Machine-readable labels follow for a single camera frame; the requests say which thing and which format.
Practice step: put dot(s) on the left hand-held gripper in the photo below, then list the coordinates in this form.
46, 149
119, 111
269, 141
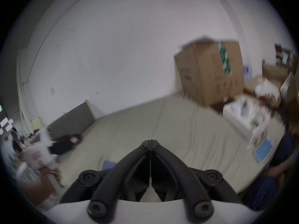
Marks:
37, 155

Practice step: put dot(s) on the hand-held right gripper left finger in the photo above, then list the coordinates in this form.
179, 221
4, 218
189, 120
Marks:
109, 183

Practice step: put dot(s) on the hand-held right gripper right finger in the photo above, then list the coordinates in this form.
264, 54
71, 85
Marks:
190, 183

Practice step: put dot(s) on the person's left hand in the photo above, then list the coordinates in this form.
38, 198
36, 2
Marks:
43, 183

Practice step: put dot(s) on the dark blue shirt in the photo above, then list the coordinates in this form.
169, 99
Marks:
109, 165

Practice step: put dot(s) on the grey padded headboard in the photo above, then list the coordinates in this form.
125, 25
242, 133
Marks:
72, 119

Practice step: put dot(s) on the bed with beige sheet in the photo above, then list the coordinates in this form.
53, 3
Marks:
186, 136

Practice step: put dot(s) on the flat pale blue box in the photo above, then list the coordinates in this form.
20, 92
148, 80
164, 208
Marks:
264, 151

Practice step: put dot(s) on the white printed box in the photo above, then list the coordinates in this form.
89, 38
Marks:
241, 110

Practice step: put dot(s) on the large brown cardboard carton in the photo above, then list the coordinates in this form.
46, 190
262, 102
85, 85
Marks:
210, 71

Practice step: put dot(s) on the open brown carton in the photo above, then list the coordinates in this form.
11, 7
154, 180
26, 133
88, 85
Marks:
265, 87

